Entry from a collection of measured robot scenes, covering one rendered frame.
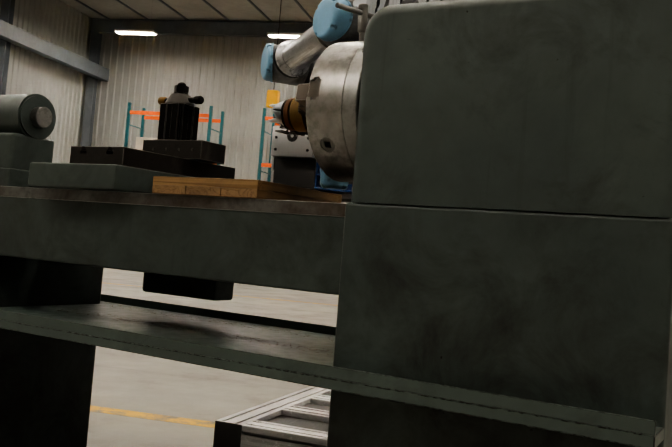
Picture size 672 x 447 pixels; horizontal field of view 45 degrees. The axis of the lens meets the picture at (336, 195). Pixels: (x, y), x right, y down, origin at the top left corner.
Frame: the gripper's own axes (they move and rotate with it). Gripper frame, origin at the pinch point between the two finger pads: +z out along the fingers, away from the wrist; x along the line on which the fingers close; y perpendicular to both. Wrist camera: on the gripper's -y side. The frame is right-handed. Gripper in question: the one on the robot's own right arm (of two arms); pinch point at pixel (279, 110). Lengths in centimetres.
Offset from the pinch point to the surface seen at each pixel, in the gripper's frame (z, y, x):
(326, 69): 10.7, -19.1, 6.3
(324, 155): 7.5, -18.2, -11.5
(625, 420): 25, -86, -53
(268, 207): 13.3, -8.9, -23.5
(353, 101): 12.0, -27.1, -1.0
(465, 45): 18, -53, 7
